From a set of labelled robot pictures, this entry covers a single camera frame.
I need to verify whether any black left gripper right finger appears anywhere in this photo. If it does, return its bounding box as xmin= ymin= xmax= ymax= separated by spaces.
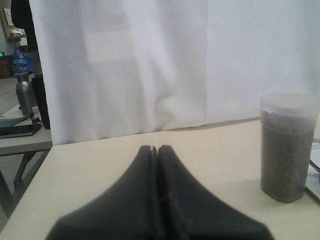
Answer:
xmin=157 ymin=145 xmax=274 ymax=240

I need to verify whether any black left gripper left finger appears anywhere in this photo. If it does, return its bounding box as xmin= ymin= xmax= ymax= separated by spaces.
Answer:
xmin=46 ymin=145 xmax=159 ymax=240

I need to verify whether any silver metal bottle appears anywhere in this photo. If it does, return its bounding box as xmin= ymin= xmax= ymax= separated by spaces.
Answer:
xmin=15 ymin=72 xmax=37 ymax=117

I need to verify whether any grey side table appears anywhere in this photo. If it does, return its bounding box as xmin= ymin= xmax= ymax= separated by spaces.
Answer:
xmin=0 ymin=126 xmax=53 ymax=219

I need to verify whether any white plastic tray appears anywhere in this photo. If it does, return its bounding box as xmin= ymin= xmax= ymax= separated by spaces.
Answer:
xmin=305 ymin=138 xmax=320 ymax=202

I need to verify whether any black tablet on side table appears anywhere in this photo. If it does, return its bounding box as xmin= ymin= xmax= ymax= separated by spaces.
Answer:
xmin=0 ymin=124 xmax=42 ymax=139

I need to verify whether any translucent plastic tall container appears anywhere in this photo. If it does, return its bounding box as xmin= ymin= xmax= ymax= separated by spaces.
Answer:
xmin=260 ymin=93 xmax=320 ymax=202

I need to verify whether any white curtain backdrop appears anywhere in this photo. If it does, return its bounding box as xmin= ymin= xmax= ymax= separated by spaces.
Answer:
xmin=30 ymin=0 xmax=320 ymax=145

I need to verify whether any blue plastic bag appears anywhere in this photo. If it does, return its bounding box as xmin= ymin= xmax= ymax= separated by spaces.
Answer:
xmin=12 ymin=47 xmax=34 ymax=75

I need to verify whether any black post behind curtain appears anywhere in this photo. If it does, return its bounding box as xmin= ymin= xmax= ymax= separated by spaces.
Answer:
xmin=31 ymin=75 xmax=51 ymax=130

